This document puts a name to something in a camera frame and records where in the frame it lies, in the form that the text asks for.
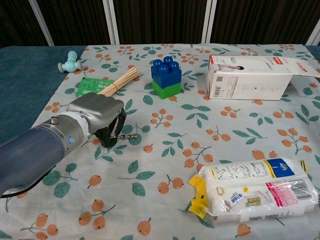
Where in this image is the silver beaded chain bracelet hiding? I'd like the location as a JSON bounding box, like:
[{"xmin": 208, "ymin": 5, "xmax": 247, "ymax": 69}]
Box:
[{"xmin": 110, "ymin": 134, "xmax": 138, "ymax": 141}]

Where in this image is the blue building block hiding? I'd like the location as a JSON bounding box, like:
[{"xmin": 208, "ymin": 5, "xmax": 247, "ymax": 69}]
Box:
[{"xmin": 150, "ymin": 56, "xmax": 183, "ymax": 90}]

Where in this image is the bundle of wooden sticks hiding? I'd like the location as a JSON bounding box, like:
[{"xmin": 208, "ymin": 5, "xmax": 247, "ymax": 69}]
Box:
[{"xmin": 97, "ymin": 67, "xmax": 140, "ymax": 97}]

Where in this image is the green tea sachet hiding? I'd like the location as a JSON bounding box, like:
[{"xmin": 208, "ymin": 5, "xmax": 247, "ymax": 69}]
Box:
[{"xmin": 76, "ymin": 77, "xmax": 115, "ymax": 97}]

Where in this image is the white plastic refill package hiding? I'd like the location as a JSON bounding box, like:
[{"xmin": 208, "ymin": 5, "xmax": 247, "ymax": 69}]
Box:
[{"xmin": 187, "ymin": 157, "xmax": 319, "ymax": 224}]

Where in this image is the light blue massage roller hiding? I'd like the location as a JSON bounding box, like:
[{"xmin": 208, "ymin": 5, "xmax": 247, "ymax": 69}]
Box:
[{"xmin": 57, "ymin": 50, "xmax": 82, "ymax": 75}]

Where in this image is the floral fruit print tablecloth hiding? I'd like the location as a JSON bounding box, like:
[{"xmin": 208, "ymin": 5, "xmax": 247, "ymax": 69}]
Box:
[{"xmin": 0, "ymin": 43, "xmax": 320, "ymax": 240}]

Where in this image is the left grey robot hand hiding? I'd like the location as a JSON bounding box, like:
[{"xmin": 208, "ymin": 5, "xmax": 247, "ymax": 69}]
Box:
[{"xmin": 66, "ymin": 92, "xmax": 128, "ymax": 148}]

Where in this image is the white cardboard product box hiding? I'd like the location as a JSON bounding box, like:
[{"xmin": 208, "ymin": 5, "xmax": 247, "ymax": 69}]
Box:
[{"xmin": 205, "ymin": 54, "xmax": 319, "ymax": 101}]

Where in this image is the teal blue cloth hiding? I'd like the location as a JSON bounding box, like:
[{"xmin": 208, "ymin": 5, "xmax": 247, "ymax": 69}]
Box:
[{"xmin": 0, "ymin": 45, "xmax": 88, "ymax": 146}]

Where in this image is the dark folding screen with white frames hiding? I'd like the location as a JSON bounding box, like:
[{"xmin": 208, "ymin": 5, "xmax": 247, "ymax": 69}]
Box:
[{"xmin": 0, "ymin": 0, "xmax": 320, "ymax": 48}]

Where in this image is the green building block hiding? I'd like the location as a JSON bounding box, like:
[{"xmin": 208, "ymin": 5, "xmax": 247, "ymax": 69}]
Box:
[{"xmin": 151, "ymin": 80, "xmax": 182, "ymax": 100}]

